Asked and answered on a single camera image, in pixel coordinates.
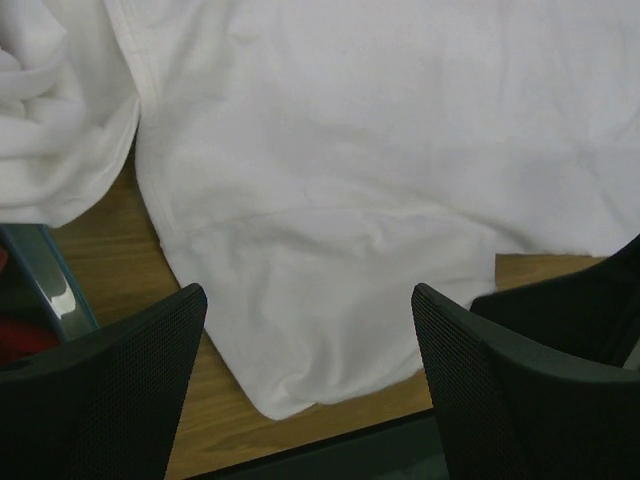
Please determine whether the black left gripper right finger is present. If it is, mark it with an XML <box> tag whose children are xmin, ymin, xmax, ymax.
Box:
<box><xmin>411</xmin><ymin>284</ymin><xmax>639</xmax><ymax>479</ymax></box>

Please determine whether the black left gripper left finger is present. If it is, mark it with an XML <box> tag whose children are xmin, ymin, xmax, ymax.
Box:
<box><xmin>1</xmin><ymin>284</ymin><xmax>207</xmax><ymax>479</ymax></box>

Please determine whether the white printed t-shirt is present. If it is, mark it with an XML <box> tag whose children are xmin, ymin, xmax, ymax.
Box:
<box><xmin>106</xmin><ymin>1</ymin><xmax>639</xmax><ymax>420</ymax></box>

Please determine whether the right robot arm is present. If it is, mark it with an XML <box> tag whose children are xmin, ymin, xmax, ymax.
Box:
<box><xmin>470</xmin><ymin>239</ymin><xmax>639</xmax><ymax>371</ymax></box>

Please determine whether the dark red t-shirt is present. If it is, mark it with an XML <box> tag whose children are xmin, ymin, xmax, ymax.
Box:
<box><xmin>1</xmin><ymin>246</ymin><xmax>60</xmax><ymax>366</ymax></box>

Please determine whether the teal plastic bin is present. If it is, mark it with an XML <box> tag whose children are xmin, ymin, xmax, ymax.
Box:
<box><xmin>1</xmin><ymin>224</ymin><xmax>99</xmax><ymax>342</ymax></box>

